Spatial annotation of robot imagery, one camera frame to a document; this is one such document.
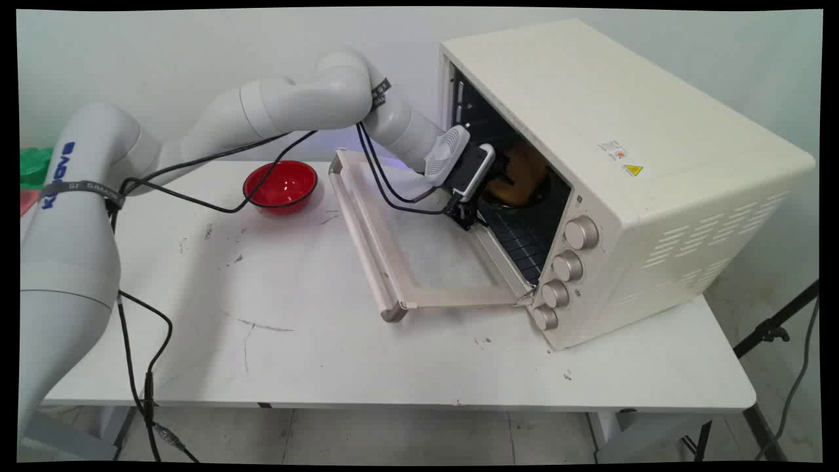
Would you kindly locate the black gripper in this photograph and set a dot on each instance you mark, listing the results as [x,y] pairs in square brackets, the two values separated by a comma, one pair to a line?
[468,213]

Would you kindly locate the golden toast slice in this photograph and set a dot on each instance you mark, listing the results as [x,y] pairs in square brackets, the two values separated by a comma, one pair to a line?
[526,172]

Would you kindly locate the black round plate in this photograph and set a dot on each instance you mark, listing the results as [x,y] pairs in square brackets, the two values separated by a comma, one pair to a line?
[524,204]

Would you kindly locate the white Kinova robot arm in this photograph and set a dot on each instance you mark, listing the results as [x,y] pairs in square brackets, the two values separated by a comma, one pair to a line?
[78,262]

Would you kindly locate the metal oven rack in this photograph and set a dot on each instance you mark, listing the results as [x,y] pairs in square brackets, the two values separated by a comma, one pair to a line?
[521,246]

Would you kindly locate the silver oven knob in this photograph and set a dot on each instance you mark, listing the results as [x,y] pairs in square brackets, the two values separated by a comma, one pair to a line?
[545,318]
[555,294]
[567,266]
[581,233]

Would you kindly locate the cream toaster oven body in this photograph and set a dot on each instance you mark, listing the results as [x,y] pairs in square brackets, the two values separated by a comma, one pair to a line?
[590,98]

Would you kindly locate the red bowl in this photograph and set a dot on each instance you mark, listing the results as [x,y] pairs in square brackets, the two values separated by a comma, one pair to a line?
[280,185]

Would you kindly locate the white table leg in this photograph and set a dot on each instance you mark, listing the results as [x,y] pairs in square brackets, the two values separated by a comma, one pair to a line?
[115,426]
[649,436]

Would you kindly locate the black tripod stand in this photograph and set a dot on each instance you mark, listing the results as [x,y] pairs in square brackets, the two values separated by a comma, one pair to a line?
[763,333]

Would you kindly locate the green plastic object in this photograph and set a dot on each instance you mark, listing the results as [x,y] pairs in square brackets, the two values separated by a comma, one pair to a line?
[33,167]

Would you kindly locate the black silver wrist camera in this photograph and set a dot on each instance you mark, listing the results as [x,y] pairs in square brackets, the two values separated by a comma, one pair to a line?
[473,172]

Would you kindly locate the white ribbed camera mount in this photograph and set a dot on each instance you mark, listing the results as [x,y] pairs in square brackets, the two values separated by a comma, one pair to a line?
[448,152]

